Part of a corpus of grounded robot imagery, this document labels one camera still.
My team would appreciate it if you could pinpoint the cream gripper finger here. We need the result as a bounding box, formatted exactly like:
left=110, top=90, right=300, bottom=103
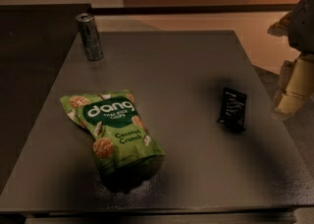
left=274, top=53, right=314, bottom=115

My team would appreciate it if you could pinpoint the green rice chip bag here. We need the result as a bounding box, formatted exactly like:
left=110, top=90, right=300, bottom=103
left=60, top=90, right=165, bottom=176

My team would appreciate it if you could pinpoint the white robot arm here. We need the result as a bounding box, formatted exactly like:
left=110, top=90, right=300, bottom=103
left=268, top=0, right=314, bottom=119

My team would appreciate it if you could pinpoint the silver redbull can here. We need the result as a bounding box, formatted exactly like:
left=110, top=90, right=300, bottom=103
left=76, top=13, right=103, bottom=61

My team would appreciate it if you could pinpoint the black snack bar wrapper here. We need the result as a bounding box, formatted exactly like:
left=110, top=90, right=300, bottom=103
left=218, top=87, right=247, bottom=133

